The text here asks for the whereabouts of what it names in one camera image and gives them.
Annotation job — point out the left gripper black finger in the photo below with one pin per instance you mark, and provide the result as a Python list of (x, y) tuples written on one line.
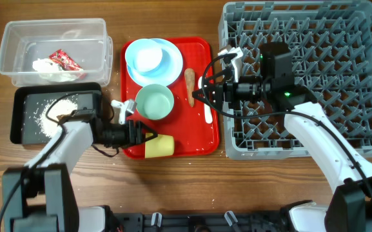
[(144, 128), (145, 137)]

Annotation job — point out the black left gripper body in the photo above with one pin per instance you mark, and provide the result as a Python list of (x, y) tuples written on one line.
[(118, 135)]

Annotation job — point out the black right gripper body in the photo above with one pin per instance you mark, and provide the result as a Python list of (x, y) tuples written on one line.
[(249, 88)]

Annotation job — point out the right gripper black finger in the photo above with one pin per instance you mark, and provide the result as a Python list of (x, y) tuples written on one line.
[(207, 98), (209, 83)]

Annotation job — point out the yellow plastic cup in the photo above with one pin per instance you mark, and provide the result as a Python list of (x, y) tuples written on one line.
[(161, 146)]

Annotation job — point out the green bowl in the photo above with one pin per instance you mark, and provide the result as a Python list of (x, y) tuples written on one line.
[(154, 101)]

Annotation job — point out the red strawberry cake wrapper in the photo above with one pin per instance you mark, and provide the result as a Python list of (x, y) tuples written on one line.
[(64, 61)]

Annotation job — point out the white tissue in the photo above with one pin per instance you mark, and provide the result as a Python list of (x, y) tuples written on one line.
[(52, 71)]

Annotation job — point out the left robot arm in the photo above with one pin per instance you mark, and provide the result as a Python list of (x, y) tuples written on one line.
[(39, 196)]

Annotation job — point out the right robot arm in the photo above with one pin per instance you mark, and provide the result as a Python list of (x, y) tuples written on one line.
[(348, 173)]

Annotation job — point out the grey dishwasher rack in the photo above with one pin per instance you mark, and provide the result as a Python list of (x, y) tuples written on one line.
[(331, 46)]

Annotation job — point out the white plastic spoon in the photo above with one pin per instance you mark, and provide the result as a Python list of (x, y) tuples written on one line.
[(207, 111)]

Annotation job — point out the red plastic tray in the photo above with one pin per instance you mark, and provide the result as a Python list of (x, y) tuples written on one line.
[(186, 124)]

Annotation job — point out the large light blue plate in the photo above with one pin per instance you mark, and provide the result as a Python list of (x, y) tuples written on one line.
[(167, 72)]

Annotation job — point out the small light blue plate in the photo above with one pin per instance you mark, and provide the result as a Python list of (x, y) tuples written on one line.
[(143, 55)]

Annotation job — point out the uncooked white rice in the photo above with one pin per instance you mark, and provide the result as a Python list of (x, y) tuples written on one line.
[(46, 116)]

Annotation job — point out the black rectangular bin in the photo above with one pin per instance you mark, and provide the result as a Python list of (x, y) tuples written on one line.
[(31, 103)]

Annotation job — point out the clear plastic container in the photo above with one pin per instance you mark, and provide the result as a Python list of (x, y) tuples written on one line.
[(86, 41)]

